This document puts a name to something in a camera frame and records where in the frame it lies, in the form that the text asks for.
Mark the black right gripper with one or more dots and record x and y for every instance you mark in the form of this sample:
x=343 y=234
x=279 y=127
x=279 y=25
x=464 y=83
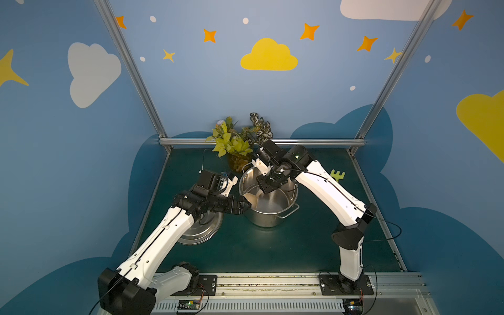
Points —
x=268 y=183

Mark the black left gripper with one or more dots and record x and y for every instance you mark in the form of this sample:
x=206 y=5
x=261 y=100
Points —
x=228 y=205

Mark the stainless steel stock pot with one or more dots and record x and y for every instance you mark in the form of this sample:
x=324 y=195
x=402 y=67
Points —
x=268 y=210

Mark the steel pot lid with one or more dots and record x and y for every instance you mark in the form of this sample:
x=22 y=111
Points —
x=203 y=229

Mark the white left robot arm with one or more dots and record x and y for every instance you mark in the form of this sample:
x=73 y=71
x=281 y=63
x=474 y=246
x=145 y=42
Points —
x=134 y=287

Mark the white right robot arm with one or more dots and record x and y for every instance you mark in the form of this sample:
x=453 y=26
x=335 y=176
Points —
x=354 y=216

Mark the green potted plant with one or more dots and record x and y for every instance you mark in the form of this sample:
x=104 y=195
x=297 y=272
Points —
x=238 y=145

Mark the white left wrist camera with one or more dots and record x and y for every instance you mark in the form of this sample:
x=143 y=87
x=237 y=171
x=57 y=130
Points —
x=228 y=180

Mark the green toy rake wooden handle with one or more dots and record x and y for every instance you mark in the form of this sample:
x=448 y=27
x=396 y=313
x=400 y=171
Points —
x=337 y=175

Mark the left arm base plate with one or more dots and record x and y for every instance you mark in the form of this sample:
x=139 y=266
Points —
x=206 y=283

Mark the aluminium frame back bar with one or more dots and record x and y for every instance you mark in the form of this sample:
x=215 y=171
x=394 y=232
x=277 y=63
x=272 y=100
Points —
x=279 y=142

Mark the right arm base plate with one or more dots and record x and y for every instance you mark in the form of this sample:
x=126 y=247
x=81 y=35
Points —
x=335 y=284

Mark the aluminium frame right post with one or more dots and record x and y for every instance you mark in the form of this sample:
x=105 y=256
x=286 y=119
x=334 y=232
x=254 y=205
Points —
x=413 y=42

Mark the aluminium frame post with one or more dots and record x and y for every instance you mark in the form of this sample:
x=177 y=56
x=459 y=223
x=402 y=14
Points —
x=413 y=42
x=108 y=17

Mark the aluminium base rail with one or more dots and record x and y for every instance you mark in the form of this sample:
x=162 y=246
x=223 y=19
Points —
x=300 y=293

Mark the aluminium frame left post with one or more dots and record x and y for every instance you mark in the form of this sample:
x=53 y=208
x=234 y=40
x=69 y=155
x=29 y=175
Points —
x=108 y=17

